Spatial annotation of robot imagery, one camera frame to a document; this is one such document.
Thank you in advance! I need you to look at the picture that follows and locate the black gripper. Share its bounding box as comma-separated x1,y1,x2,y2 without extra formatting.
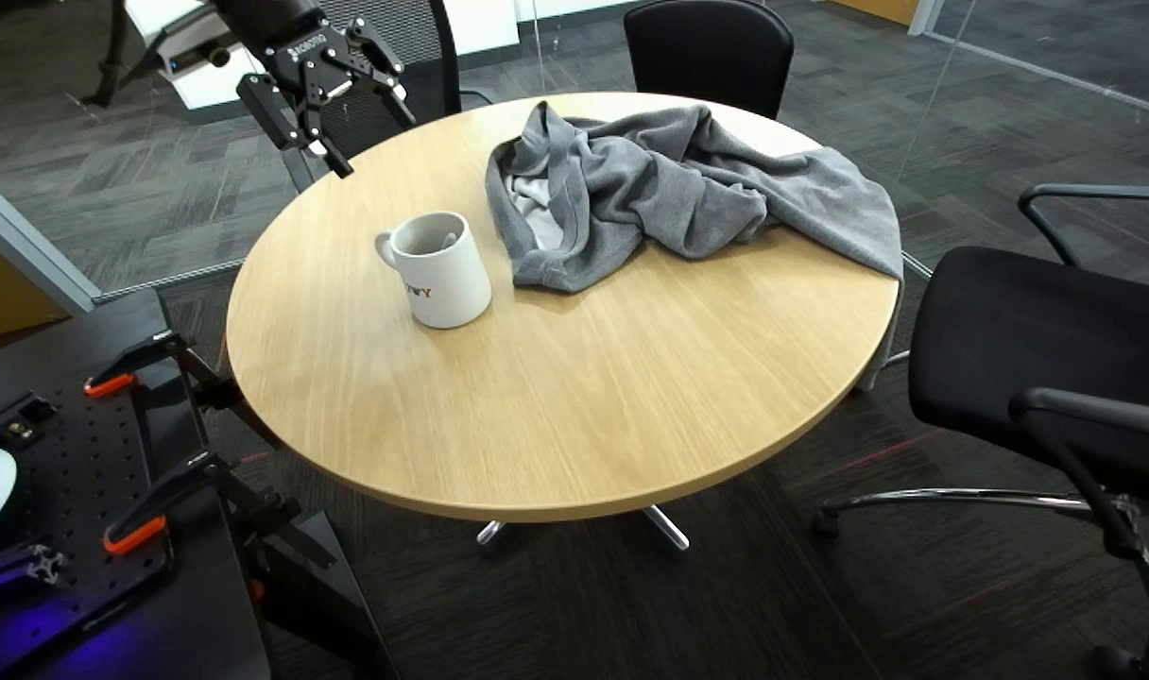
235,25,417,181

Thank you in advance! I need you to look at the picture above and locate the white ceramic mug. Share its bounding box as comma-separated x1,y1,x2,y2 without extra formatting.
370,209,494,331

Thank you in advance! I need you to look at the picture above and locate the grey crumpled cloth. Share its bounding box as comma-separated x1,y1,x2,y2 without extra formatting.
480,100,906,297

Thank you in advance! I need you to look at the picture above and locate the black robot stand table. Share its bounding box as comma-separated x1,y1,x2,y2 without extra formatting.
0,286,397,680

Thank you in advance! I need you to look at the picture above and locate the chrome table base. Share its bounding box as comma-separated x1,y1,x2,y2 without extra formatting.
473,501,695,558

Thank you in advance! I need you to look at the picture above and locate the black office chair right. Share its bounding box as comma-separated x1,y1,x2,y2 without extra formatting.
811,181,1149,680

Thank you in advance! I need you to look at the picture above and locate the black clamp orange handle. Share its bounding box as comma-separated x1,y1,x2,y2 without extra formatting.
79,329,247,411
99,451,302,564

